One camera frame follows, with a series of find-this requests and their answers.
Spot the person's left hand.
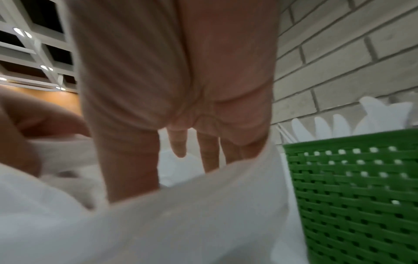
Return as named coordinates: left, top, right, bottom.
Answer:
left=0, top=87, right=91, bottom=179

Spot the person's right hand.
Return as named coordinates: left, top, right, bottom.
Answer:
left=65, top=0, right=281, bottom=204

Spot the clear plastic bag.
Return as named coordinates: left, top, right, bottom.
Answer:
left=0, top=134, right=309, bottom=264

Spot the bunch of white plastic knives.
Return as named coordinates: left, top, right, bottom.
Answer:
left=277, top=96, right=415, bottom=144

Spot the green basket with knives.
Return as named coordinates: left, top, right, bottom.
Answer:
left=282, top=128, right=418, bottom=264

